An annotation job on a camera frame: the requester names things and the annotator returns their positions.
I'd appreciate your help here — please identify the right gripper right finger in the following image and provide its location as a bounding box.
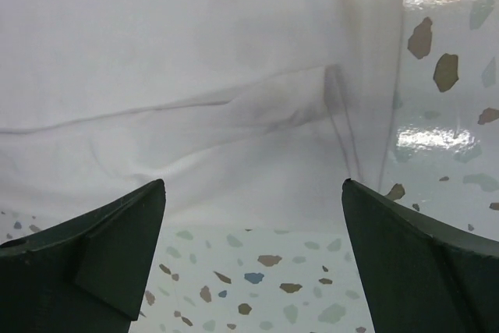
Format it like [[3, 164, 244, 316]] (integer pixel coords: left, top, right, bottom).
[[342, 179, 498, 333]]

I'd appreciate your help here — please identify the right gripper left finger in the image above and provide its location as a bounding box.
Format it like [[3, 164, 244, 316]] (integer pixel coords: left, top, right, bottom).
[[1, 179, 166, 333]]

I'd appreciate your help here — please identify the white t shirt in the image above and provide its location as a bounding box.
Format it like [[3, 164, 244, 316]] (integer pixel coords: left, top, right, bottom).
[[1, 0, 403, 231]]

